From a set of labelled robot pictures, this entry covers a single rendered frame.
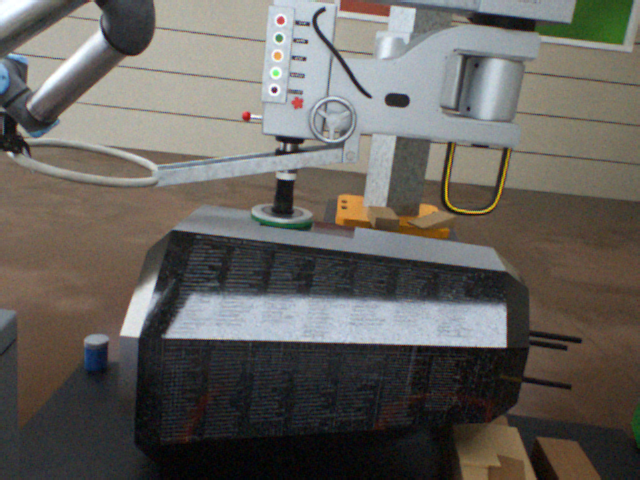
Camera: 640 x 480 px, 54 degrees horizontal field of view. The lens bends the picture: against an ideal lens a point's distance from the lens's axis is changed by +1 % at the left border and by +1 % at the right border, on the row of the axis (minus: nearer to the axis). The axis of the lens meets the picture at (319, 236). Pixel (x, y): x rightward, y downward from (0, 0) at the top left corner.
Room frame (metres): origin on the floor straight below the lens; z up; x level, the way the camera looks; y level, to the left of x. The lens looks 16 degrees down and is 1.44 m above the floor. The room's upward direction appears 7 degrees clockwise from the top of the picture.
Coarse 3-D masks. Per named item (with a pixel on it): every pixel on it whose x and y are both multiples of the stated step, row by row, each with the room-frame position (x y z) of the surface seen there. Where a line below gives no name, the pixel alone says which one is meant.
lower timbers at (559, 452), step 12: (504, 420) 2.19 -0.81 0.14; (444, 444) 2.10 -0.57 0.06; (540, 444) 2.09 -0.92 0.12; (552, 444) 2.10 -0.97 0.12; (564, 444) 2.11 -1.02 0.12; (576, 444) 2.12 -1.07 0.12; (444, 456) 2.05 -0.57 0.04; (540, 456) 2.06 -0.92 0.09; (552, 456) 2.02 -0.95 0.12; (564, 456) 2.03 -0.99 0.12; (576, 456) 2.04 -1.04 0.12; (444, 468) 2.00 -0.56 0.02; (540, 468) 2.04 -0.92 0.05; (552, 468) 1.95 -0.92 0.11; (564, 468) 1.95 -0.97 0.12; (576, 468) 1.96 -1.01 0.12; (588, 468) 1.97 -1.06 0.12
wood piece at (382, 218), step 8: (368, 208) 2.63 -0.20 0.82; (376, 208) 2.61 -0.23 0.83; (384, 208) 2.63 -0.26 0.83; (368, 216) 2.61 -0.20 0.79; (376, 216) 2.47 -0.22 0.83; (384, 216) 2.49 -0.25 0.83; (392, 216) 2.50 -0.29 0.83; (376, 224) 2.45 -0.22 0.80; (384, 224) 2.46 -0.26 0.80; (392, 224) 2.46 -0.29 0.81
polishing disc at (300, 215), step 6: (264, 204) 2.18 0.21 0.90; (270, 204) 2.19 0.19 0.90; (252, 210) 2.09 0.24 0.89; (258, 210) 2.09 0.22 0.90; (264, 210) 2.10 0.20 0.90; (270, 210) 2.11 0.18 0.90; (294, 210) 2.15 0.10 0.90; (300, 210) 2.16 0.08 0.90; (306, 210) 2.17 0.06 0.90; (258, 216) 2.04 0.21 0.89; (264, 216) 2.02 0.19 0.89; (270, 216) 2.03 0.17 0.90; (276, 216) 2.03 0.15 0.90; (282, 216) 2.04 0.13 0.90; (288, 216) 2.05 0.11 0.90; (294, 216) 2.06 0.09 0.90; (300, 216) 2.07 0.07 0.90; (306, 216) 2.08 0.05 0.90; (276, 222) 2.01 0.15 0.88; (282, 222) 2.01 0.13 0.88; (288, 222) 2.01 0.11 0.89; (294, 222) 2.02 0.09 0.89; (300, 222) 2.03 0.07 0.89
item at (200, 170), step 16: (336, 144) 2.18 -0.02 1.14; (208, 160) 2.13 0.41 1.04; (224, 160) 2.14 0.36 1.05; (240, 160) 2.04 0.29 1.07; (256, 160) 2.04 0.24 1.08; (272, 160) 2.05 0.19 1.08; (288, 160) 2.05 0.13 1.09; (304, 160) 2.05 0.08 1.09; (320, 160) 2.07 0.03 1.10; (336, 160) 2.07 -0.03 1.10; (352, 160) 2.04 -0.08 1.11; (160, 176) 2.01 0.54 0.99; (176, 176) 2.01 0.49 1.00; (192, 176) 2.02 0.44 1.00; (208, 176) 2.02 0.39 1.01; (224, 176) 2.03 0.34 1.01
